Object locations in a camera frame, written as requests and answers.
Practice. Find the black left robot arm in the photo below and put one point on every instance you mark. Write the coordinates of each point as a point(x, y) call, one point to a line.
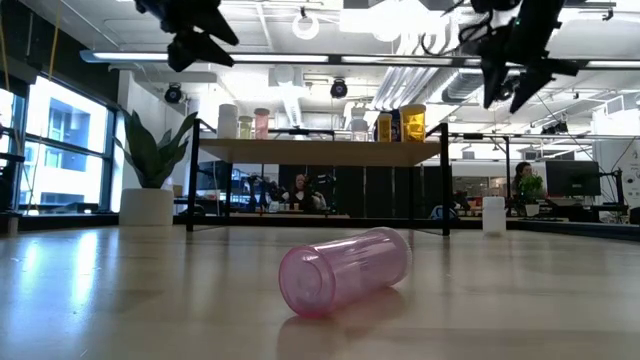
point(165, 5)

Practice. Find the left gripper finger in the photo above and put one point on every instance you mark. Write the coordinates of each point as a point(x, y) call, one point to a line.
point(200, 52)
point(215, 27)

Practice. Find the black aluminium rig frame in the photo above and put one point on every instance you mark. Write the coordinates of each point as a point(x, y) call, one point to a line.
point(575, 230)

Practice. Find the pink vial white cap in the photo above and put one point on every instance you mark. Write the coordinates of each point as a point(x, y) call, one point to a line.
point(261, 125)
point(345, 270)

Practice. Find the person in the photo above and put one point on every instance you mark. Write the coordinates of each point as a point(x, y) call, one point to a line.
point(300, 192)
point(521, 172)

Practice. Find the black partition panels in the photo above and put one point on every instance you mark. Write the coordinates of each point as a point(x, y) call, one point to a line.
point(380, 192)

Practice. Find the yellow-green vial white cap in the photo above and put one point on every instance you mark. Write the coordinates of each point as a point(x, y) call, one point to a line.
point(245, 129)

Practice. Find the large amber bottle white cap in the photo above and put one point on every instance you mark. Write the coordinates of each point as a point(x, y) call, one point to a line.
point(413, 125)

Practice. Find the small potted green plant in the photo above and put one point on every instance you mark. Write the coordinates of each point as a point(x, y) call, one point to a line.
point(531, 190)

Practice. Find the snake plant white pot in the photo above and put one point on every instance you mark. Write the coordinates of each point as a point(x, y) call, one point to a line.
point(146, 207)

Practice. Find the long linear ceiling light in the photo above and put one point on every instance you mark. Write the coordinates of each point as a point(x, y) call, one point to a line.
point(280, 58)

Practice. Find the wooden shelf black frame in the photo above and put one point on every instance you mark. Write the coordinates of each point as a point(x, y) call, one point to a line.
point(320, 152)

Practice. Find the black ceiling spotlight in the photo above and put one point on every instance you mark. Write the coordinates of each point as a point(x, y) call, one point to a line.
point(173, 94)
point(338, 89)

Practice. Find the white ceiling pipes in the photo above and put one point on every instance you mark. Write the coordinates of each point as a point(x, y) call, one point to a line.
point(400, 85)

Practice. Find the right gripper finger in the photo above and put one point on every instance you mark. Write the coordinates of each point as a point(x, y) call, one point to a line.
point(492, 80)
point(530, 87)

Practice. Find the black computer monitor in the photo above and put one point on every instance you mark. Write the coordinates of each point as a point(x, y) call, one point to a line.
point(572, 177)

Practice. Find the white opaque plastic bottle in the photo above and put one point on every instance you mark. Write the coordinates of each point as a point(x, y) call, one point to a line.
point(494, 215)
point(227, 122)

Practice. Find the small amber vial white cap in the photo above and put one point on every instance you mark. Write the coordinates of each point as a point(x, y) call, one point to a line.
point(384, 129)

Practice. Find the black equipment stand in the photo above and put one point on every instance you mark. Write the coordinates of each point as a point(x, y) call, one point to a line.
point(7, 185)

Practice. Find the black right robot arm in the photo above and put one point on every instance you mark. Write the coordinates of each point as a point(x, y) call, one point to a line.
point(542, 7)

